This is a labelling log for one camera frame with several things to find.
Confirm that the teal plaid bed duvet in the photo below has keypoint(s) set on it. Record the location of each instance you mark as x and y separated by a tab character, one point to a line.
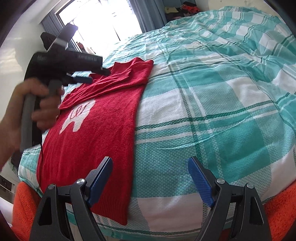
222	89

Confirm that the person's left hand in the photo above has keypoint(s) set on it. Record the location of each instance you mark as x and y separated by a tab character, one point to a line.
29	102

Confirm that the red sweater with white rabbit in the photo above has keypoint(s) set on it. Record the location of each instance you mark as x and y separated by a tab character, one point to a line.
98	120

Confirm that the clothes pile by headboard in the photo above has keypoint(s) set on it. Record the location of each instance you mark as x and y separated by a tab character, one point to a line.
180	10

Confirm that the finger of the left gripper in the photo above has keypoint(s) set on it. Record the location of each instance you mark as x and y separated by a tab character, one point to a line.
101	71
78	79

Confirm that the orange fleece trousers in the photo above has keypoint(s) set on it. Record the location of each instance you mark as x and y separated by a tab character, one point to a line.
24	210

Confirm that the blue curtain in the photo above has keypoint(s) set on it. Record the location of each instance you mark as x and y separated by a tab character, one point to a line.
52	25
150	14

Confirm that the blue left curtain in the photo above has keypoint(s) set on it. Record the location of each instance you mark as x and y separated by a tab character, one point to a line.
52	25

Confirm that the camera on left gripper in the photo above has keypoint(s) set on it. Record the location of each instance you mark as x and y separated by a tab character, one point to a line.
61	41

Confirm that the blue right curtain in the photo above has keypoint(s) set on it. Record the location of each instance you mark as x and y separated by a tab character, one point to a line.
150	14

